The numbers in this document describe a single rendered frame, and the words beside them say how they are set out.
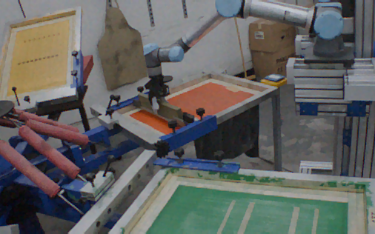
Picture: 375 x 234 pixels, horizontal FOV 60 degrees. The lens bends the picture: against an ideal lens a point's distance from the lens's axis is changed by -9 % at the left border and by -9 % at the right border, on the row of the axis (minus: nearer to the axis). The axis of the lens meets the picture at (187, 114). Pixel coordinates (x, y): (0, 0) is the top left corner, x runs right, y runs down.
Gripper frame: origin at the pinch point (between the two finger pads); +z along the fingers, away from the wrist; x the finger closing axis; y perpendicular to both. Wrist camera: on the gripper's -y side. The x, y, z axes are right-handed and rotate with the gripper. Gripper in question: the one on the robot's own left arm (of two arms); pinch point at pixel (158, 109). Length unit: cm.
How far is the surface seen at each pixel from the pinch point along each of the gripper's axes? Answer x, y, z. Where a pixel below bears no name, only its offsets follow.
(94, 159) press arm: -42.3, 3.5, 9.6
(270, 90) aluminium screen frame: 54, 29, 1
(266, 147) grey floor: 131, -45, 100
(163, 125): -3.9, 8.2, 5.2
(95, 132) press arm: -38.2, 3.1, -3.1
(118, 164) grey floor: 19, -134, 102
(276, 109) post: 76, 15, 25
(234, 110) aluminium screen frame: 25.5, 29.7, 2.1
